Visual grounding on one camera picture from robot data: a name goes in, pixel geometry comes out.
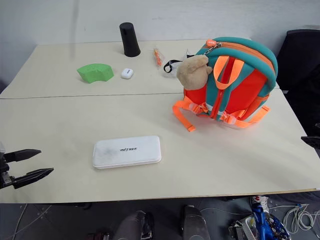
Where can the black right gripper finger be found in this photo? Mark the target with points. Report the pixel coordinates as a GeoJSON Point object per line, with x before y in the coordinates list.
{"type": "Point", "coordinates": [311, 142]}

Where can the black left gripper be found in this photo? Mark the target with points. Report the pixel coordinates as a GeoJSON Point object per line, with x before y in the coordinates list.
{"type": "Point", "coordinates": [4, 170]}

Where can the orange and teal backpack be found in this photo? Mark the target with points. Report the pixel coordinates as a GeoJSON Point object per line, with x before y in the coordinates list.
{"type": "Point", "coordinates": [240, 82]}

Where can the white rectangular case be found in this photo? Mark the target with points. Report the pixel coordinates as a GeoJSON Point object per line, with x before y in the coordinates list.
{"type": "Point", "coordinates": [127, 152]}

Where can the white earbud case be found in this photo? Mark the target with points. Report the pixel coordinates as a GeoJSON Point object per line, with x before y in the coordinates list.
{"type": "Point", "coordinates": [127, 73]}

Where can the black office chair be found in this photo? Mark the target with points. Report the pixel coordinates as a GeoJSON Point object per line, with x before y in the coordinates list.
{"type": "Point", "coordinates": [300, 75]}

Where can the blue patterned object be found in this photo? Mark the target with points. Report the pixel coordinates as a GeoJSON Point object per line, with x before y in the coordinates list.
{"type": "Point", "coordinates": [262, 220]}

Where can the grey metal box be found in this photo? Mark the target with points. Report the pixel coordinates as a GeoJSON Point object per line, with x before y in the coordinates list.
{"type": "Point", "coordinates": [241, 228]}

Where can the green curved foam block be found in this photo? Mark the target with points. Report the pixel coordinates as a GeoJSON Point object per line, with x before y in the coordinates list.
{"type": "Point", "coordinates": [95, 72]}

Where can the dark rounded grey shape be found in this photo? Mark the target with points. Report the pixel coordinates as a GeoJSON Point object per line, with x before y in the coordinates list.
{"type": "Point", "coordinates": [195, 223]}
{"type": "Point", "coordinates": [135, 226]}

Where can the beige plush toy pendant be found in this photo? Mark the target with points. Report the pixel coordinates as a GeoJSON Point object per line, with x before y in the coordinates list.
{"type": "Point", "coordinates": [192, 73]}

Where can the black conical cup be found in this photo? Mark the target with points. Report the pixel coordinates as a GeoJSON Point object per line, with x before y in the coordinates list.
{"type": "Point", "coordinates": [129, 40]}

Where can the orange pen in clear wrapper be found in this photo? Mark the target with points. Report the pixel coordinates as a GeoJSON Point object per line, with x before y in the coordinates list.
{"type": "Point", "coordinates": [158, 57]}

